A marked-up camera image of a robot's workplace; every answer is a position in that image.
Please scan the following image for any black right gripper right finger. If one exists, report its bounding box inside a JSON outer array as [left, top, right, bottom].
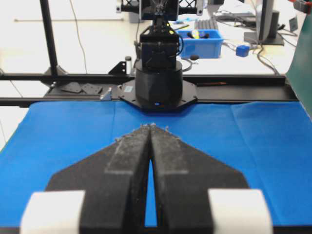
[[150, 125, 273, 234]]

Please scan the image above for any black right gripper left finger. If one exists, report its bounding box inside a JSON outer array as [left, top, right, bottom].
[[20, 125, 149, 234]]

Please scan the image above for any blue table cloth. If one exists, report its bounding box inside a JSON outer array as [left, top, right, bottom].
[[0, 101, 312, 227]]

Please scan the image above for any small blue box device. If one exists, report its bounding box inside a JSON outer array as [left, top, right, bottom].
[[235, 45, 250, 57]]

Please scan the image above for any blue plastic bin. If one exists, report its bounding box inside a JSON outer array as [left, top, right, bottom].
[[177, 29, 224, 59]]

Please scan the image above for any dark green board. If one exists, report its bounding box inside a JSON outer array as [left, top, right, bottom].
[[286, 0, 312, 115]]

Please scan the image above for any black keyboard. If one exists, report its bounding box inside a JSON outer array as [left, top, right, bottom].
[[194, 19, 218, 30]]

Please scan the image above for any black computer monitor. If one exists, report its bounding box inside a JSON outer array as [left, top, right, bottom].
[[244, 0, 284, 46]]

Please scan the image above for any black aluminium frame rail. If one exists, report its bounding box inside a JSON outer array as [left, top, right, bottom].
[[0, 74, 298, 111]]

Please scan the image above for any black vertical frame post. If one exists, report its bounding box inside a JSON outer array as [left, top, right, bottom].
[[40, 0, 58, 76]]

